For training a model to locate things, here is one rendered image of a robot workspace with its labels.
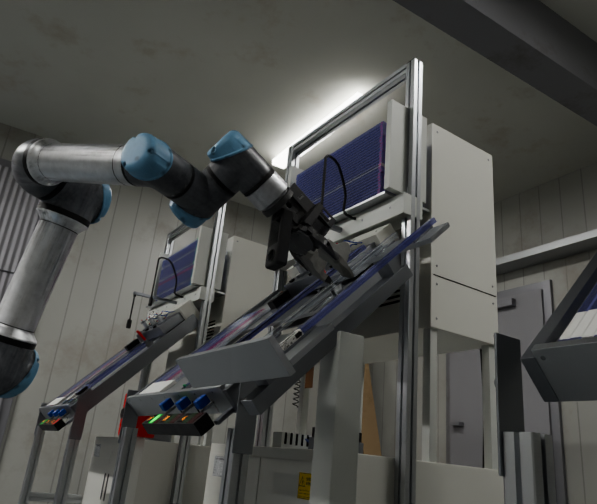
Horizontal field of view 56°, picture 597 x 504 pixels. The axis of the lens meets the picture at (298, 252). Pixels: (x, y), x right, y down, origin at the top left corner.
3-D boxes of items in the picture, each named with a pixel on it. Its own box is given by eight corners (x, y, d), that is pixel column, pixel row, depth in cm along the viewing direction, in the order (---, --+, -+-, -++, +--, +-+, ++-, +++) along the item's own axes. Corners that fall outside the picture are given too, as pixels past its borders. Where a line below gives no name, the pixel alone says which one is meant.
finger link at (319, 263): (343, 268, 118) (322, 235, 114) (330, 288, 114) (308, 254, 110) (332, 269, 120) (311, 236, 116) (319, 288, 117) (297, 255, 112)
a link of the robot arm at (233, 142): (204, 154, 109) (236, 124, 107) (243, 195, 111) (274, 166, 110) (199, 159, 101) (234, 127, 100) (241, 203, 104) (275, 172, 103)
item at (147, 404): (235, 413, 127) (219, 386, 126) (138, 416, 179) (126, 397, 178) (239, 409, 128) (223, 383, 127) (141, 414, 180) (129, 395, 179)
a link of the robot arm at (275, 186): (259, 188, 102) (238, 202, 108) (276, 207, 103) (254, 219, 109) (280, 165, 106) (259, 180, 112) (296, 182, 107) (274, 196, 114)
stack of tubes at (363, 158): (380, 193, 174) (383, 119, 183) (290, 236, 215) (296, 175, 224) (409, 205, 180) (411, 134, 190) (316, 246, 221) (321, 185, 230)
